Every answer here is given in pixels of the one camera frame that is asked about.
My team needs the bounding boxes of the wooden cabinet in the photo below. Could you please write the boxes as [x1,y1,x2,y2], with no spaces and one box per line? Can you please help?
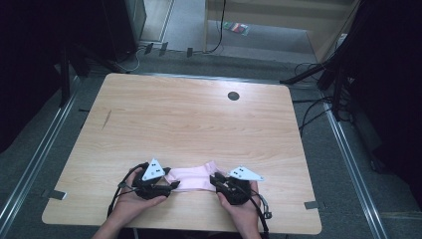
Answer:
[203,0,363,64]

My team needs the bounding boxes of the dark cabinet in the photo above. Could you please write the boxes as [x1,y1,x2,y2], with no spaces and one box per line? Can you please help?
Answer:
[101,0,147,56]

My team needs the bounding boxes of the black floor cables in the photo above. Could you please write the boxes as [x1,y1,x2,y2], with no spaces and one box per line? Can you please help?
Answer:
[291,61,353,135]

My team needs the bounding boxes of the black hanging cable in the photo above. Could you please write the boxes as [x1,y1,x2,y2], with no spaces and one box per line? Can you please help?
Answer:
[201,0,228,55]

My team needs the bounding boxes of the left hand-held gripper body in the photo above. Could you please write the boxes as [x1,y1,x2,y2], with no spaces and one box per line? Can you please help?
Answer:
[130,158,172,201]

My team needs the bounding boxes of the hand-held gripper cable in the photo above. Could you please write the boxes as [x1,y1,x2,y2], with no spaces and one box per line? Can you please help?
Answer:
[106,161,149,219]
[247,191,274,239]

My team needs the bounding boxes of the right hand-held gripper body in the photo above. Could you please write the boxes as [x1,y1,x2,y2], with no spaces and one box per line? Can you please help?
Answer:
[216,165,266,206]

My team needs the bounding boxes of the colourful packet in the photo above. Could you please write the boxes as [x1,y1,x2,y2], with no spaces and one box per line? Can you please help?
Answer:
[222,21,251,37]

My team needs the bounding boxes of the left hand-held gripper cable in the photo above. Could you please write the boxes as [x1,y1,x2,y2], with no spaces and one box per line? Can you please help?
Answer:
[106,161,149,219]

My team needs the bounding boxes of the metal floor rail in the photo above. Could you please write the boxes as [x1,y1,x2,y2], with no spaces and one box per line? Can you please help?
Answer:
[0,75,82,221]
[321,102,390,239]

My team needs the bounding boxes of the white floor cable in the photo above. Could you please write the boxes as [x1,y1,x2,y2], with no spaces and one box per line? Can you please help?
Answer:
[114,46,147,74]

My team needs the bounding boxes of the person's right hand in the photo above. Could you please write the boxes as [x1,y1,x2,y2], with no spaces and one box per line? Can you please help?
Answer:
[216,180,263,231]

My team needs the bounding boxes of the pink sock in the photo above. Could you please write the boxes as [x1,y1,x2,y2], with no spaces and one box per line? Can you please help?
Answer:
[164,160,223,193]

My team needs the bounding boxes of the person's left hand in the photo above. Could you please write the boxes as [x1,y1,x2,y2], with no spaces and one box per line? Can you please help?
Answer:
[112,166,169,224]

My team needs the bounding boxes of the right hand-held gripper cable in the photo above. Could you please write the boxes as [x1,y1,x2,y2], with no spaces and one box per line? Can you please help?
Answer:
[247,191,274,239]

